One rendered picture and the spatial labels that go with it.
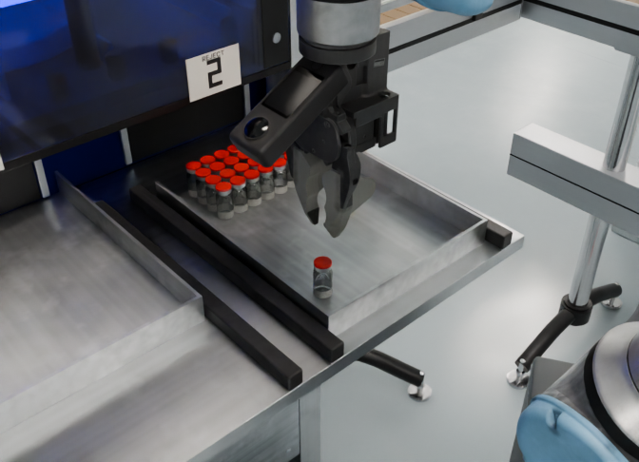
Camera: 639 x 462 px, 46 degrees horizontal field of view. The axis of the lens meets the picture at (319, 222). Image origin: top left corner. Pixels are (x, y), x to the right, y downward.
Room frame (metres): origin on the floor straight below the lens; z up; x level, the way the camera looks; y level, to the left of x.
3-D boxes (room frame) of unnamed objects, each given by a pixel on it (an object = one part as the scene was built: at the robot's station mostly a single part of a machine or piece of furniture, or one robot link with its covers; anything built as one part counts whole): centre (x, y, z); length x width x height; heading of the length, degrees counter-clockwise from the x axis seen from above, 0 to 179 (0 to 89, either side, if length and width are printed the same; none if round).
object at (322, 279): (0.64, 0.00, 0.90); 0.02 x 0.02 x 0.04
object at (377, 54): (0.66, -0.02, 1.12); 0.09 x 0.08 x 0.12; 132
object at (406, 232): (0.78, 0.01, 0.90); 0.34 x 0.26 x 0.04; 41
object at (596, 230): (1.46, -0.67, 0.46); 0.09 x 0.09 x 0.77; 42
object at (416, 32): (1.42, -0.15, 0.92); 0.69 x 0.15 x 0.16; 132
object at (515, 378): (1.46, -0.67, 0.07); 0.50 x 0.08 x 0.14; 132
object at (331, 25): (0.66, -0.01, 1.20); 0.08 x 0.08 x 0.05
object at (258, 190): (0.85, 0.06, 0.90); 0.18 x 0.02 x 0.05; 131
